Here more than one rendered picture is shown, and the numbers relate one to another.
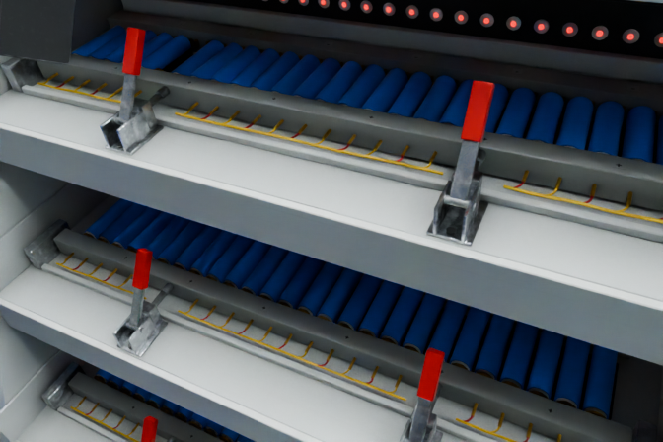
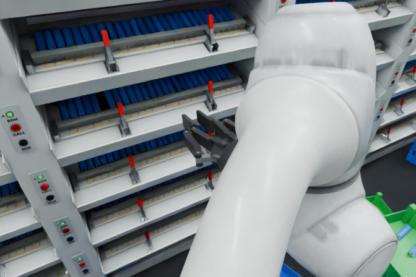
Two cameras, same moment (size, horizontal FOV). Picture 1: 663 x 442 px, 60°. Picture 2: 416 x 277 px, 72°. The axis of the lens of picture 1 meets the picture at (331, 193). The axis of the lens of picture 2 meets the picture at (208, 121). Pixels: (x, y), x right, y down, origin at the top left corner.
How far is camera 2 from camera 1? 0.64 m
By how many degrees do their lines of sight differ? 47
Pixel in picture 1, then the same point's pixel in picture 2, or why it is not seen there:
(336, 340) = (181, 144)
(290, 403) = (182, 162)
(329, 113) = (170, 98)
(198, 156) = (148, 124)
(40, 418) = (91, 234)
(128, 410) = (120, 206)
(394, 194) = (195, 107)
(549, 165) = (216, 87)
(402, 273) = not seen: hidden behind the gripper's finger
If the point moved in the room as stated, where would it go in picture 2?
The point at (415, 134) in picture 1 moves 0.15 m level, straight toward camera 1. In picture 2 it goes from (192, 93) to (228, 113)
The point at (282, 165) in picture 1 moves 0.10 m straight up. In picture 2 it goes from (168, 114) to (165, 85)
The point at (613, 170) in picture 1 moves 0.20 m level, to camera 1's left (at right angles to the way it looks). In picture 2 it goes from (226, 83) to (185, 110)
